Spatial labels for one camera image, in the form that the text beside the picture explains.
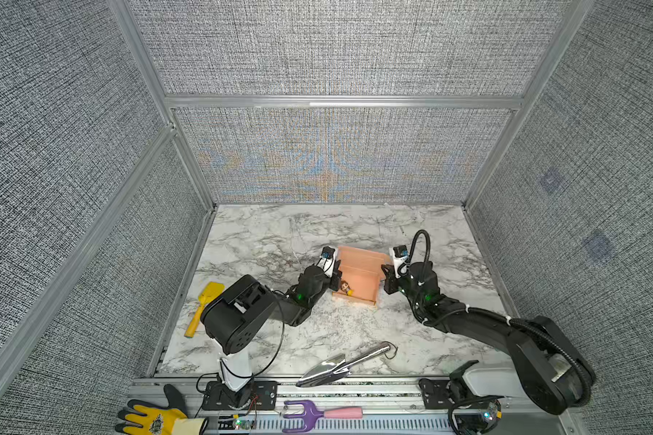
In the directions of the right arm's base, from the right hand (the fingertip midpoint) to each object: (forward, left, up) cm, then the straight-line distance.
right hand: (382, 259), depth 87 cm
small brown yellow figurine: (-5, +12, -11) cm, 16 cm away
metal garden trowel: (-29, +16, -12) cm, 35 cm away
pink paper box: (0, +5, -7) cm, 9 cm away
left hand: (+1, +12, -3) cm, 12 cm away
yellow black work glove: (-41, +64, -9) cm, 76 cm away
